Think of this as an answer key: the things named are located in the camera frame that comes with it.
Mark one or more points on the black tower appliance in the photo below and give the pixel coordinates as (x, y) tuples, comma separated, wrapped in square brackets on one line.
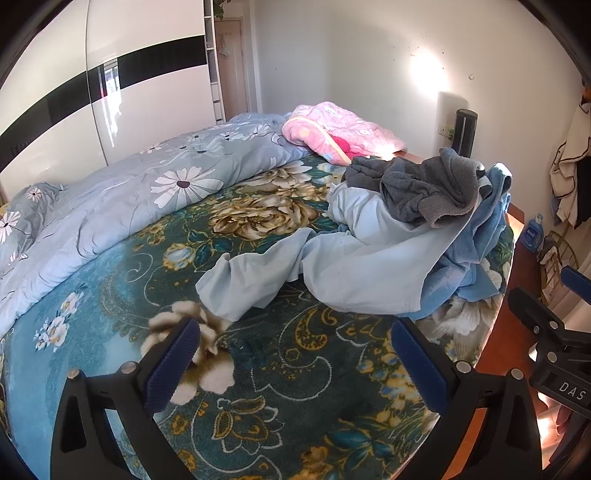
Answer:
[(464, 134)]

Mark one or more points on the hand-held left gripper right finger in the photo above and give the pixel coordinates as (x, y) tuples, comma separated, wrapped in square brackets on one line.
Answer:
[(420, 364)]

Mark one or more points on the white wardrobe with black stripe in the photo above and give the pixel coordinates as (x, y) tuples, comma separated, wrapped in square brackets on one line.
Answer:
[(60, 69)]

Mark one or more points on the cream door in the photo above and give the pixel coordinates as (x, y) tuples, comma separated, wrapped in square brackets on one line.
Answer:
[(235, 69)]

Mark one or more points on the wall socket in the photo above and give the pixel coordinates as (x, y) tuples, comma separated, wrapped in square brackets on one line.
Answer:
[(444, 129)]

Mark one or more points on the blue pump bottle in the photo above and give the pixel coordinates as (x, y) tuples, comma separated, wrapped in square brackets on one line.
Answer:
[(531, 235)]

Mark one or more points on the light blue garment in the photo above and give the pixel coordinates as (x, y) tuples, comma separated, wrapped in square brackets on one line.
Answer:
[(369, 258)]

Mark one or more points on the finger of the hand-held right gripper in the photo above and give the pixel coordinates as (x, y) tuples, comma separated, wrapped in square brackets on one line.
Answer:
[(535, 309), (576, 279)]

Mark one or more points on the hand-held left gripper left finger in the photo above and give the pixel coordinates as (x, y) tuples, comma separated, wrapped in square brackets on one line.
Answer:
[(171, 364)]

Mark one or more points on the grey sweater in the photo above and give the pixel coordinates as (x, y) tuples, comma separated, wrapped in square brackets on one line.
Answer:
[(415, 189)]

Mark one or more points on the white open shelf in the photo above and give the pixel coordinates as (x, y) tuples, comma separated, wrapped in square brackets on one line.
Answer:
[(214, 69)]

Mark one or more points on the green plant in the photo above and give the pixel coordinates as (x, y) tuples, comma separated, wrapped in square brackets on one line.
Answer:
[(220, 9)]

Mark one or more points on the light blue floral quilt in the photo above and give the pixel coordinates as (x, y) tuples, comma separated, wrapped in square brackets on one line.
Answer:
[(115, 207)]

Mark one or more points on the cream hanging garment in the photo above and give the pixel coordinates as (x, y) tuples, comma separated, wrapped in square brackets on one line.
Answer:
[(570, 161)]

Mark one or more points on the pink quilt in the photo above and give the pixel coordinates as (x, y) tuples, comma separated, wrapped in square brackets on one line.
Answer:
[(351, 129)]

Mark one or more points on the teal floral blanket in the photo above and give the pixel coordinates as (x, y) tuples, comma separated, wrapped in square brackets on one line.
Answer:
[(277, 369)]

